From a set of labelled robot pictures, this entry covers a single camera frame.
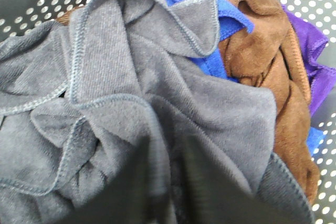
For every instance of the dark grey towel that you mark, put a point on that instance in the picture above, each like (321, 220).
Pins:
(113, 100)

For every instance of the brown towel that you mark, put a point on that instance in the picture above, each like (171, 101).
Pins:
(269, 56)

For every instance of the grey basket with orange rim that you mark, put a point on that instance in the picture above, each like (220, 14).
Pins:
(20, 16)

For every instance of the blue towel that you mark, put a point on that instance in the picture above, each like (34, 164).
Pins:
(229, 19)

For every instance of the purple towel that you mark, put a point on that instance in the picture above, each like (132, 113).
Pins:
(312, 43)

